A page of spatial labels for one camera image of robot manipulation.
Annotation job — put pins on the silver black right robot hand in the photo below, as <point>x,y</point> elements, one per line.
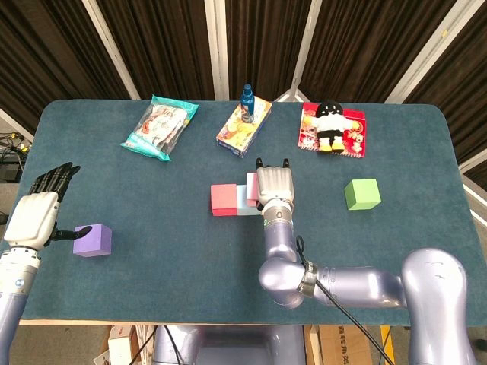
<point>275,184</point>

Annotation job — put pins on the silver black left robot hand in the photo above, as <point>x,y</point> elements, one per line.
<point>34,220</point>

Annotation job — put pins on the pink foam cube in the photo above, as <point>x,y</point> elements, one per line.
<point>251,186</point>

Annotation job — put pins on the light blue foam cube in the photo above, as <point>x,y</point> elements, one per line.
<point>243,207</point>

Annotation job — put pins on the red foam cube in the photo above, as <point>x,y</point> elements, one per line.
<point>224,199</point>

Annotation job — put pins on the purple foam cube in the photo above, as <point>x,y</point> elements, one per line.
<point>97,243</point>

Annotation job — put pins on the green foam cube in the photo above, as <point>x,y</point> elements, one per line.
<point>362,194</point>

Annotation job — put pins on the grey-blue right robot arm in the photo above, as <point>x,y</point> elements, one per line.
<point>361,285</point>

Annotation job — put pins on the blue yellow tissue box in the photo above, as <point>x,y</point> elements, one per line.
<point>239,133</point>

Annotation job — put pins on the black white plush toy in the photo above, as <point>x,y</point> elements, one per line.
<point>331,121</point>

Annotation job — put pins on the blue spray bottle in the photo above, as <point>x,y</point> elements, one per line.
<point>247,104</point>

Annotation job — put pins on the red printed spiral notebook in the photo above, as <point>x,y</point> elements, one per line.
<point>355,133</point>

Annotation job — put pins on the teal snack bag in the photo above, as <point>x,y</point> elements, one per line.
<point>160,125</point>

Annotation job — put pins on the teal felt table cloth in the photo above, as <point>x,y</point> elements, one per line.
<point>171,273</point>

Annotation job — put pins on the white cardboard box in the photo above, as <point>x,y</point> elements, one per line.
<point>121,346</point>

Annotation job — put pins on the grey-blue robot torso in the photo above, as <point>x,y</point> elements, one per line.
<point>236,346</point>

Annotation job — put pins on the brown cardboard box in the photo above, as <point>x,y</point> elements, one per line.
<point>342,346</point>

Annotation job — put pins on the brown pleated curtain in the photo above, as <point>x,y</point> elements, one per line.
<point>163,45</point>

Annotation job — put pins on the white frame bar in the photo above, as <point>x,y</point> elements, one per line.
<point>15,127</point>
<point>473,161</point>
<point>475,203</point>

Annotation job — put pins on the white frame post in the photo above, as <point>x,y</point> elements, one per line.
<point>304,45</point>
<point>217,45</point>
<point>110,45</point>
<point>430,53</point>

